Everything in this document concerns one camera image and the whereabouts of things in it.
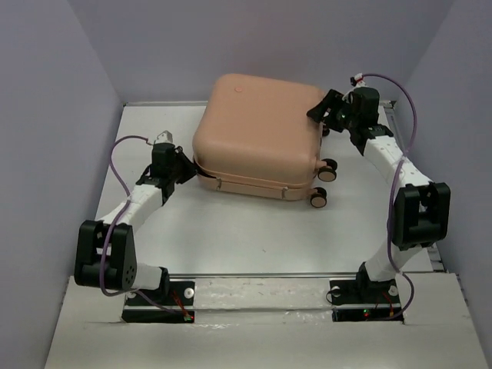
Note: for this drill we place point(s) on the pink hard-shell suitcase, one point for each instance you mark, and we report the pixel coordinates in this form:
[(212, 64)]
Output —
[(256, 139)]

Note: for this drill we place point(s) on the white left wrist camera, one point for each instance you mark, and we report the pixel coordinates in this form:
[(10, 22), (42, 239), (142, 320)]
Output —
[(164, 137)]

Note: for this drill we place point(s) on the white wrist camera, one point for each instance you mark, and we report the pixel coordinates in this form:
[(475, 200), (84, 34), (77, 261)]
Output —
[(357, 81), (164, 137)]

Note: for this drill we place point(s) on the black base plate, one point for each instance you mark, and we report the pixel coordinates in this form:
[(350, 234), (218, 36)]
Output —
[(352, 303), (152, 307)]

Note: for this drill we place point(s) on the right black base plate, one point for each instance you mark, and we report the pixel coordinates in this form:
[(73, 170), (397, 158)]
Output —
[(352, 303)]

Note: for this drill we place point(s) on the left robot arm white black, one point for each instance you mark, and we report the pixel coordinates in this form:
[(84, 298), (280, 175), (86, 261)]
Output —
[(106, 254)]

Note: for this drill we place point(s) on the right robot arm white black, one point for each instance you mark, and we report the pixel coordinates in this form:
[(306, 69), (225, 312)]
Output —
[(418, 207)]

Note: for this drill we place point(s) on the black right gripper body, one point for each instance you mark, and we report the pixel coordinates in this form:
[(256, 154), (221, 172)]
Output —
[(347, 119)]

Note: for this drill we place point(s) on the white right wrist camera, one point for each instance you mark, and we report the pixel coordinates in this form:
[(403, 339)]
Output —
[(357, 81)]

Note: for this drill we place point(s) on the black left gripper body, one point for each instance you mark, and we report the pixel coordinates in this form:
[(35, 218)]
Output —
[(173, 173)]

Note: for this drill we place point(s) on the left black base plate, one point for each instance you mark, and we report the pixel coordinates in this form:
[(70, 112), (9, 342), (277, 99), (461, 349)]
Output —
[(152, 307)]

